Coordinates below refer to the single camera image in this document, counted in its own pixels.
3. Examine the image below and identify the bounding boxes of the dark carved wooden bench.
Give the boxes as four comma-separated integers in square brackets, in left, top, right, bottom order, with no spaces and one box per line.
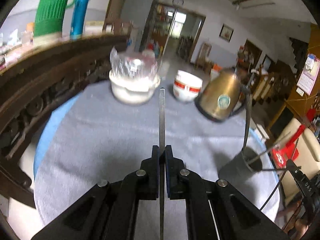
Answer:
[1,34,129,207]

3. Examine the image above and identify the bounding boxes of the grey table cloth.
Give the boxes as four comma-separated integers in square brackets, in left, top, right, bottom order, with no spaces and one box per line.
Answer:
[34,78,281,240]

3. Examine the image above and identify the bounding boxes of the dark chopstick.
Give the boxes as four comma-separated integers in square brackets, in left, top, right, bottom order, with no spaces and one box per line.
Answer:
[246,132,291,165]
[241,86,252,153]
[255,168,290,172]
[159,88,165,240]

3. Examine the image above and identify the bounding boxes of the golden electric kettle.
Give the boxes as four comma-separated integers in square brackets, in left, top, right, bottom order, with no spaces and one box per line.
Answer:
[195,67,252,122]

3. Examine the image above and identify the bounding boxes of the grey chopstick holder cup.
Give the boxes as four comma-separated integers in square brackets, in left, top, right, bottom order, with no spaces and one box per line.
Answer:
[218,147,263,184]

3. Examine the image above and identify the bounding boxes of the framed picture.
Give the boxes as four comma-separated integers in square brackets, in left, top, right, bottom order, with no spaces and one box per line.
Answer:
[219,24,234,42]

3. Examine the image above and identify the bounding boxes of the green thermos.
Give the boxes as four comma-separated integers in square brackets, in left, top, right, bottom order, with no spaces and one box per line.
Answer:
[33,0,76,46]

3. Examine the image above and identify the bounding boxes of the black cable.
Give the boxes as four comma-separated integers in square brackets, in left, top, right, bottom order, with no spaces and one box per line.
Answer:
[260,164,291,210]

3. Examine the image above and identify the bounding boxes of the grey refrigerator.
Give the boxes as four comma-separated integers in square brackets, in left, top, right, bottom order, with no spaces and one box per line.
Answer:
[120,0,158,52]

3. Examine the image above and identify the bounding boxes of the wall calendar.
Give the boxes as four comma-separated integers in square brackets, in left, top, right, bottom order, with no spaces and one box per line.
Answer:
[297,54,319,95]

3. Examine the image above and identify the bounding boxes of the blue table cover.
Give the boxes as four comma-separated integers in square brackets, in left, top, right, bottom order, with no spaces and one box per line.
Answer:
[33,93,81,178]

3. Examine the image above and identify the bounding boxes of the beige sofa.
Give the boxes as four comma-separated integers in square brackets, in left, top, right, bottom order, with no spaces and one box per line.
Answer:
[276,118,319,205]

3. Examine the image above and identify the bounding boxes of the blue thermos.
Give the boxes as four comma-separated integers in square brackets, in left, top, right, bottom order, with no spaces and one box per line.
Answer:
[69,0,89,39]

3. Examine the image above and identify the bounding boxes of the white red bowl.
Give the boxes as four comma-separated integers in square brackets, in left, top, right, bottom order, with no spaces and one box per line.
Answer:
[172,70,203,102]

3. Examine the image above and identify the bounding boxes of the red plastic chair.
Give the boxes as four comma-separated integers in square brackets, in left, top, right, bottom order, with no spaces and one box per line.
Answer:
[271,125,306,168]

